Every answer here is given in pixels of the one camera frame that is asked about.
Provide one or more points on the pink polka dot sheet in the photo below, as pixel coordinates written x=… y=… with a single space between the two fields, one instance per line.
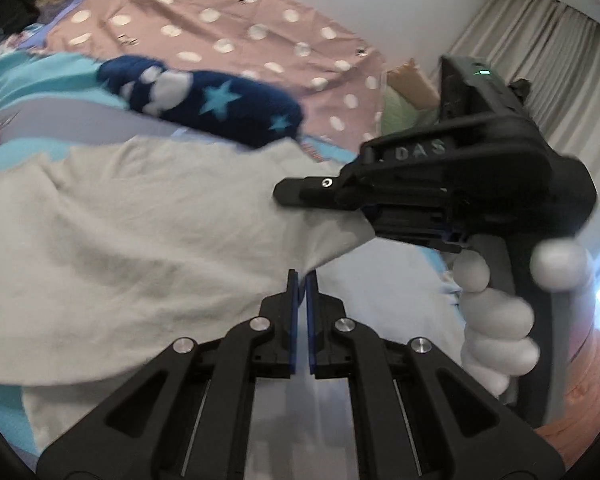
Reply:
x=334 y=74

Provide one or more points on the right white gloved hand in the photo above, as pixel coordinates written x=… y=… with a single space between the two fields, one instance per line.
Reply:
x=497 y=345

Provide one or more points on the beige curtain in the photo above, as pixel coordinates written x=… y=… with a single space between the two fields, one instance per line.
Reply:
x=557 y=49

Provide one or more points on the green pillow far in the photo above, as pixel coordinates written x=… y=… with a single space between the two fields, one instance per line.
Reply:
x=399 y=115

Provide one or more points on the blue patterned bedspread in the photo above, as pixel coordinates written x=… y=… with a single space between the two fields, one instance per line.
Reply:
x=40 y=105

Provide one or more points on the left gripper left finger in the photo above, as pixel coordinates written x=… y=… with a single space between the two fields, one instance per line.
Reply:
x=185 y=414

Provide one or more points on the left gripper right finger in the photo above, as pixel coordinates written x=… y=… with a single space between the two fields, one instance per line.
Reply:
x=416 y=413

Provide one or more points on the grey t-shirt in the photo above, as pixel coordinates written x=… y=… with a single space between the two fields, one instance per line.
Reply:
x=155 y=259

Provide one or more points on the navy star fleece blanket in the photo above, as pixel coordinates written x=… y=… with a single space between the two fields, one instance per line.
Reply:
x=235 y=108

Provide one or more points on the orange pillow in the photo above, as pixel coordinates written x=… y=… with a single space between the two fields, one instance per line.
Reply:
x=414 y=85

